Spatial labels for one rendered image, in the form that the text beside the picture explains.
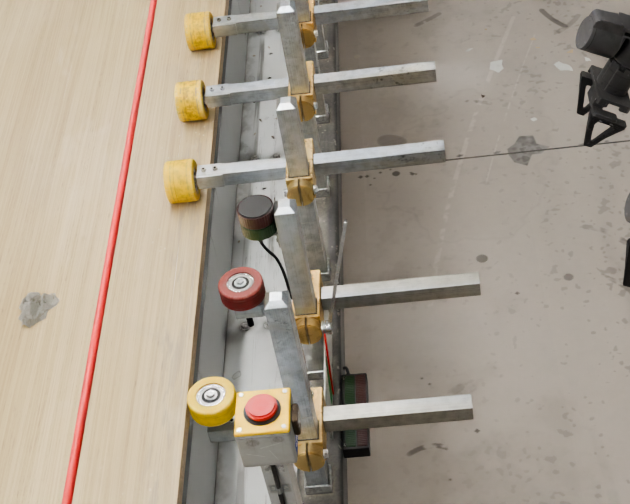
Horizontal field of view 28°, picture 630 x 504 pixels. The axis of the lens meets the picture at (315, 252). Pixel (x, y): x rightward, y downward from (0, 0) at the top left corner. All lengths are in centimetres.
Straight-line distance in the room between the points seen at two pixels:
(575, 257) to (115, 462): 178
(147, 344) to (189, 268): 18
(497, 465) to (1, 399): 130
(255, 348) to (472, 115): 166
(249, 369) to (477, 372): 90
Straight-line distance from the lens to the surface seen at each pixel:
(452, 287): 219
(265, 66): 319
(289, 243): 205
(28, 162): 261
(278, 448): 159
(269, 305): 180
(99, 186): 249
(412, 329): 330
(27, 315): 226
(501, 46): 422
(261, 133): 297
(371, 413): 205
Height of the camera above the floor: 243
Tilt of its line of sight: 43 degrees down
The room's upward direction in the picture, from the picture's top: 11 degrees counter-clockwise
